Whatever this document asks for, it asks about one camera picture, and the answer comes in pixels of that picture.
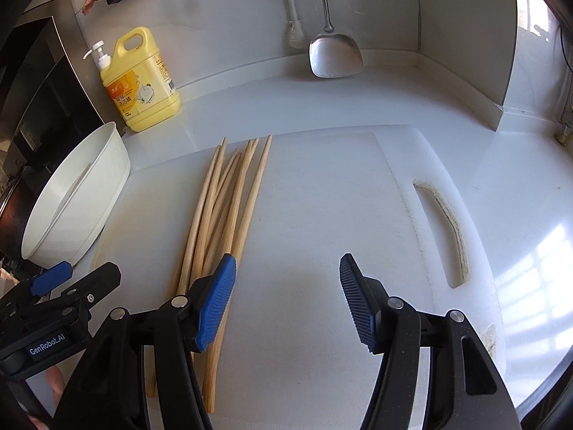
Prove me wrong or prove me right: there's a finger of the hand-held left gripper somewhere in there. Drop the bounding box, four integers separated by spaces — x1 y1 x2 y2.
0 261 73 320
40 263 123 336

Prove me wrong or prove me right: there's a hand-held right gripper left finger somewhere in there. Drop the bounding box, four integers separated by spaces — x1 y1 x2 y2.
53 254 236 430

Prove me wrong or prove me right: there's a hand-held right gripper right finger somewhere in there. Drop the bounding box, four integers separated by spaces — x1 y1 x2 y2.
339 253 524 430

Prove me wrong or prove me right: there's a pile of wooden chopsticks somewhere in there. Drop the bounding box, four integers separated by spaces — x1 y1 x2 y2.
148 134 274 413

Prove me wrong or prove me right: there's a person's left hand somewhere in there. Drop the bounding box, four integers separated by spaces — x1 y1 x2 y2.
26 364 68 430

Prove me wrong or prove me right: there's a white plastic basin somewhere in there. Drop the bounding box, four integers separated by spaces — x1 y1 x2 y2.
21 121 131 268

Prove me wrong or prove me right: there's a black cooking pot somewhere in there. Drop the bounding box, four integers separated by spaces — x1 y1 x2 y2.
0 175 37 261

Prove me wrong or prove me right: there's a thin white cutting mat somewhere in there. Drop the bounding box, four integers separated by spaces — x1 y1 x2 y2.
92 132 448 430

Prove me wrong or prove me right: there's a black range hood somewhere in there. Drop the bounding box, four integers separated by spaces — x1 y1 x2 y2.
0 0 118 189

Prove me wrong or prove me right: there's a yellow dish soap pump bottle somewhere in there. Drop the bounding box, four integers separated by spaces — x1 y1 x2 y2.
83 26 182 133

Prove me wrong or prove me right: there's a metal wok spatula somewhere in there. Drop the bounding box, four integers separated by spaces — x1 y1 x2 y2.
308 0 364 78

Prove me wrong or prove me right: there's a white bottle brush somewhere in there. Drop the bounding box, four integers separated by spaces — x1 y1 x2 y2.
278 0 306 51

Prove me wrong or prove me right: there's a white cutting board with handle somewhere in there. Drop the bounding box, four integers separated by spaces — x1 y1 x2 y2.
90 124 507 430

